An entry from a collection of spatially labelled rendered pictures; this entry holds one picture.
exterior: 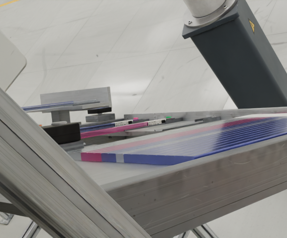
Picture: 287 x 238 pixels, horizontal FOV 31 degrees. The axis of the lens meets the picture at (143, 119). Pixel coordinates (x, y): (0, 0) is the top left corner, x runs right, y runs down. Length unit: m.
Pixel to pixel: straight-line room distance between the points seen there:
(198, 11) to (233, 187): 1.06
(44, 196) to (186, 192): 0.19
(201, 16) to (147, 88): 1.36
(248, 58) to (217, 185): 1.12
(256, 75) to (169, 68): 1.30
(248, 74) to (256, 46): 0.10
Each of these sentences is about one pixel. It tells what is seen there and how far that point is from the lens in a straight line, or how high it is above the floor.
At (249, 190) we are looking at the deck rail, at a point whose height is 1.01.
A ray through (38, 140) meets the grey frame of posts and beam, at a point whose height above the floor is 1.27.
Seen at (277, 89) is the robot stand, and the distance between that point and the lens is 1.72.
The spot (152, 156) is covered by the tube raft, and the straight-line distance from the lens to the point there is 0.60.
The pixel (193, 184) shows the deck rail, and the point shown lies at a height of 1.09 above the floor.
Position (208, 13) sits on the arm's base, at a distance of 1.57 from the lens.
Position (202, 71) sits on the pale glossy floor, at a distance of 2.72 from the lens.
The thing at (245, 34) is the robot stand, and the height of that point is 0.61.
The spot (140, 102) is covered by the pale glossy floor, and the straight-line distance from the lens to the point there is 2.82.
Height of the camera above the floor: 1.42
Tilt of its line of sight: 32 degrees down
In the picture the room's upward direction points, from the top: 40 degrees counter-clockwise
